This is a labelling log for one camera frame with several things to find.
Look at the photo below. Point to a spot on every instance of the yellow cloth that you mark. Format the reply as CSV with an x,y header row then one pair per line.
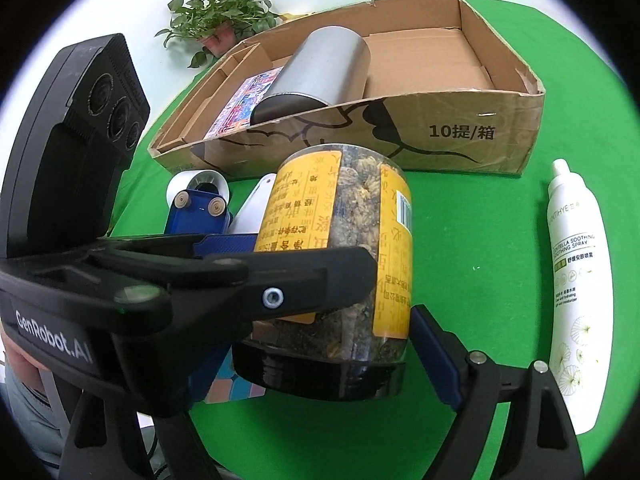
x,y
295,16

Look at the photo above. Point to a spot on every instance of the silver metal tin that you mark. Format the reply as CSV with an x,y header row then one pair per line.
x,y
320,65

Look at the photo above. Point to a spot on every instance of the colourful printed game box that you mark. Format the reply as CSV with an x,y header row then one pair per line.
x,y
240,100

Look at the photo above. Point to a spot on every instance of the yellow-labelled jar with black lid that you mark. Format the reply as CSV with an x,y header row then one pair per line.
x,y
350,210

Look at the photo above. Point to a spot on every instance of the blue tape dispenser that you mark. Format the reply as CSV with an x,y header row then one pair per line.
x,y
200,210

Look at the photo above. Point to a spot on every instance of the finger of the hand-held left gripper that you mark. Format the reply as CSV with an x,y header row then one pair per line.
x,y
300,280
225,246

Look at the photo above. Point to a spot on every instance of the small cardboard box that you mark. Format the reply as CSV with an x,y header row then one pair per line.
x,y
192,110

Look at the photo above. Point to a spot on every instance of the small potted plant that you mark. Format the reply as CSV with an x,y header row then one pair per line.
x,y
220,10

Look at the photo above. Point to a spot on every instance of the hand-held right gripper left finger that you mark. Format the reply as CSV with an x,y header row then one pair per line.
x,y
210,365

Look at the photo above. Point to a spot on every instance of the white rounded plastic device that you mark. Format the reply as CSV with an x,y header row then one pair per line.
x,y
250,210

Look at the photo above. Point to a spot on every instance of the pastel puzzle cube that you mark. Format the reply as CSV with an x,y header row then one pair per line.
x,y
235,385

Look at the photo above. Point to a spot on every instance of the large cardboard box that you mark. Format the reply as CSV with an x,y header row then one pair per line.
x,y
450,130

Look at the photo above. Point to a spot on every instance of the white spray bottle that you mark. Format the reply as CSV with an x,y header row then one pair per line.
x,y
575,285

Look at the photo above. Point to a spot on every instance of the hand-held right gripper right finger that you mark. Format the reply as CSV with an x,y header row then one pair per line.
x,y
435,355

